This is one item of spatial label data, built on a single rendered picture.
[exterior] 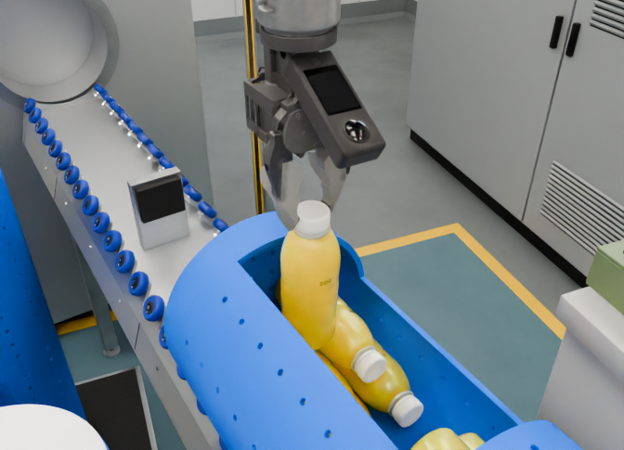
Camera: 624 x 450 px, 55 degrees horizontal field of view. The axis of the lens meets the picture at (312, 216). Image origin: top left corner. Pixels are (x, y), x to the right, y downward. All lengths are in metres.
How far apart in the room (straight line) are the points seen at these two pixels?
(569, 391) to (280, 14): 0.64
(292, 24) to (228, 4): 4.83
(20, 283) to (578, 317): 1.15
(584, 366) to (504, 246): 2.02
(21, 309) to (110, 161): 0.41
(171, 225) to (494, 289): 1.67
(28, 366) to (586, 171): 1.99
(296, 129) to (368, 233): 2.28
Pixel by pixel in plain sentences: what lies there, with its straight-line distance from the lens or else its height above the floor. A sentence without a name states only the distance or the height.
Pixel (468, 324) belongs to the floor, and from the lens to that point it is 2.45.
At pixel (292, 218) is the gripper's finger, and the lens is 0.63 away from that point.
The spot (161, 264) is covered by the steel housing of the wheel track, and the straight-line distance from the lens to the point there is 1.22.
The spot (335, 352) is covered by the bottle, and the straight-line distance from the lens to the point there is 0.78.
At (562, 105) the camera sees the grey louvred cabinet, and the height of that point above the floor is 0.70.
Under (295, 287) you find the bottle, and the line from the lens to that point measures 0.68.
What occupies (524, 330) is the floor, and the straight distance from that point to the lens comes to 2.48.
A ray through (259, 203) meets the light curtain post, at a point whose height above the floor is 0.82.
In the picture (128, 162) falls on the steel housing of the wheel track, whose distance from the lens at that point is 1.58.
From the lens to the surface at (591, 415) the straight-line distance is 0.91.
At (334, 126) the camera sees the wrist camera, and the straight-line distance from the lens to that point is 0.52.
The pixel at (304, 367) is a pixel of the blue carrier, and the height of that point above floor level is 1.22.
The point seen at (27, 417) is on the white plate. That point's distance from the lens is 0.88.
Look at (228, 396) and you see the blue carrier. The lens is 0.68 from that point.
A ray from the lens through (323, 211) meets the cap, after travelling 0.64.
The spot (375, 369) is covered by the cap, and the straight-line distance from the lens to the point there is 0.77.
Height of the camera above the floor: 1.68
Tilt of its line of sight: 35 degrees down
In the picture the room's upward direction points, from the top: straight up
